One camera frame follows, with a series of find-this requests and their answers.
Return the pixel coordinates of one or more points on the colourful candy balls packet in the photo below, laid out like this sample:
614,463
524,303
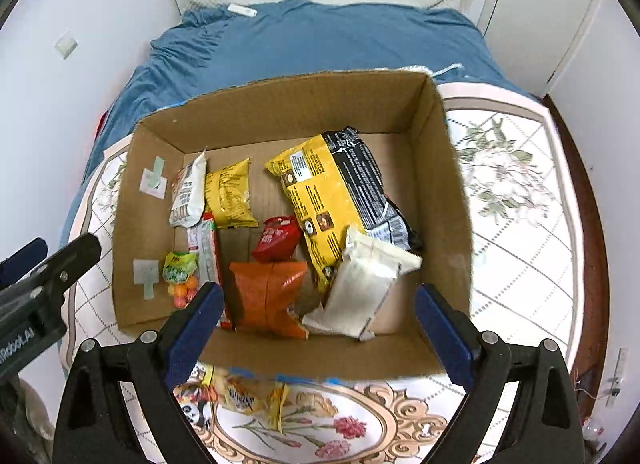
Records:
180,279

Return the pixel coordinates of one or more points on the large yellow black snack bag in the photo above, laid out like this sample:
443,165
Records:
340,194

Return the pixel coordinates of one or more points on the brown white snack packet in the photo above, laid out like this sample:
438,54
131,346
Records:
187,189

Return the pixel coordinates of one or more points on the white door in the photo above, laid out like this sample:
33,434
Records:
540,9

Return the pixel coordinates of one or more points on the red white striped snack packet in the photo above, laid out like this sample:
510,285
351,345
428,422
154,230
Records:
207,254

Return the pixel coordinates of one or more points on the white wall switch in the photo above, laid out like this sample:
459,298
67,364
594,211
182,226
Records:
66,45

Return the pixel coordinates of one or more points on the small yellow snack packet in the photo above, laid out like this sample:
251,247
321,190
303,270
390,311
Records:
230,194

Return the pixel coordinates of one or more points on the small red snack packet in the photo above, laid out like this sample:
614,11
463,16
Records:
275,239

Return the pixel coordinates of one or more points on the cardboard box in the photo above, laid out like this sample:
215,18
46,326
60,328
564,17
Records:
350,104

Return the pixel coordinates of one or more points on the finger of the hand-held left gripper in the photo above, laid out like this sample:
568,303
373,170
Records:
75,256
27,254

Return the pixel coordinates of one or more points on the panda print snack packet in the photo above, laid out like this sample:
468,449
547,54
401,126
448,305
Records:
192,396

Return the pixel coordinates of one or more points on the floral diamond printed blanket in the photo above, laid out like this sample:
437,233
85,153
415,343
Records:
525,254

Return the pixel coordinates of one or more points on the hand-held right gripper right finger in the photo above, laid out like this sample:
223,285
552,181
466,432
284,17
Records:
447,329

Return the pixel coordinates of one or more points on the red cloth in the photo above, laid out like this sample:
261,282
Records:
102,124

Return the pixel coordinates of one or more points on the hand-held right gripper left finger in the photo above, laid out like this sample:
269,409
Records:
192,334

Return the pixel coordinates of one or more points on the white translucent snack packet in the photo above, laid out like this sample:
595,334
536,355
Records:
360,289

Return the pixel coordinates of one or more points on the beige round-crackers snack packet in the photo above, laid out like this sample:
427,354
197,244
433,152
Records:
245,394

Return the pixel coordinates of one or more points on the small white remote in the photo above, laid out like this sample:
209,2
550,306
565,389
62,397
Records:
242,9

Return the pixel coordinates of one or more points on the white wall socket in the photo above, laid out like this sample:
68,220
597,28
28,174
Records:
619,369

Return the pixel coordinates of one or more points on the orange snack packet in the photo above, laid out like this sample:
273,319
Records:
265,299

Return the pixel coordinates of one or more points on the blue bed sheet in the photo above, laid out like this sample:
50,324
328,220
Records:
325,34

